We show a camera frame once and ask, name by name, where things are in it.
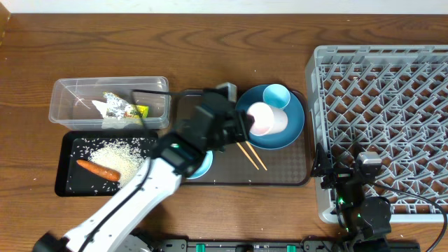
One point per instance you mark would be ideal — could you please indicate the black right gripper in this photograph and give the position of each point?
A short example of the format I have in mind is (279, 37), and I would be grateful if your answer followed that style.
(337, 175)

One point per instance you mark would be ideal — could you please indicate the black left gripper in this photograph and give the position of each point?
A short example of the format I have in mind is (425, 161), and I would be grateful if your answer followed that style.
(240, 117)

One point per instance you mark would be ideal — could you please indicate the pink cup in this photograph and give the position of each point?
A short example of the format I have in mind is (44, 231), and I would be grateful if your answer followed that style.
(267, 119)

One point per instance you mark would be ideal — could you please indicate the light blue cup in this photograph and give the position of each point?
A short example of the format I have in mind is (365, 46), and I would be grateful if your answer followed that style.
(276, 95)

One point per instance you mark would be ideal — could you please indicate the light blue bowl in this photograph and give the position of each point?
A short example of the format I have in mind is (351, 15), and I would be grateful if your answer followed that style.
(205, 166)

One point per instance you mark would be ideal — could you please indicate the foil snack wrapper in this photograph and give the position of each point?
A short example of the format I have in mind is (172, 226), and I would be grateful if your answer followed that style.
(118, 108)

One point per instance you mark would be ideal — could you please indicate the white paper napkin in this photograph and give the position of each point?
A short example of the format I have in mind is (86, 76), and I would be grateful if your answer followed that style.
(101, 107)

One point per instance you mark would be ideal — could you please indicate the orange carrot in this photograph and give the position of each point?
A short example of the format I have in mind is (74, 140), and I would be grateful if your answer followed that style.
(104, 172)

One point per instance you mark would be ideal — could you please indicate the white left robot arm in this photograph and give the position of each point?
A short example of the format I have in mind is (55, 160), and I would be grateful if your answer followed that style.
(178, 154)

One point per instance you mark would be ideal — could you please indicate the grey dishwasher rack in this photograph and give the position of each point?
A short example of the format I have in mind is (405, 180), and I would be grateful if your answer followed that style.
(392, 100)

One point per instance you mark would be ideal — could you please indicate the wooden chopstick left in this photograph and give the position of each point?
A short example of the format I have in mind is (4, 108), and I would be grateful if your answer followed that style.
(247, 155)

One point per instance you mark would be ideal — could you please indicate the wooden chopstick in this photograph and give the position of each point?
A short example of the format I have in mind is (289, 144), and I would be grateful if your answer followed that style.
(256, 155)
(247, 155)

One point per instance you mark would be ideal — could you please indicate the wooden chopstick right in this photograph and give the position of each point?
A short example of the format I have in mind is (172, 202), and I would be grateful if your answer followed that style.
(256, 155)

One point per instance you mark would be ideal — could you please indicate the brown serving tray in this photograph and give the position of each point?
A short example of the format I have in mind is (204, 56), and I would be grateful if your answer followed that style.
(289, 166)

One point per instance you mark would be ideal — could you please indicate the dark blue plate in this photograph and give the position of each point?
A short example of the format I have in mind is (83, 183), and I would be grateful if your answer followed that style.
(296, 119)

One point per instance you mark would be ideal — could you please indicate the white rice pile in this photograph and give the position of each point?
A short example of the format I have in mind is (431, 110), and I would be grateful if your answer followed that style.
(124, 155)

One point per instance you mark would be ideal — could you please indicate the clear plastic bin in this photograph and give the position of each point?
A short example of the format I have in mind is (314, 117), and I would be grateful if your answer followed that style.
(71, 102)

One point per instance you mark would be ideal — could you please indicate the black tray bin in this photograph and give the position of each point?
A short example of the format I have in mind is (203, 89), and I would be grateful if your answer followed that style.
(62, 170)

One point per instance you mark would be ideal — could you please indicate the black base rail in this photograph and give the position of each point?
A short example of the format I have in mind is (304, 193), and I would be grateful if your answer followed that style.
(140, 240)

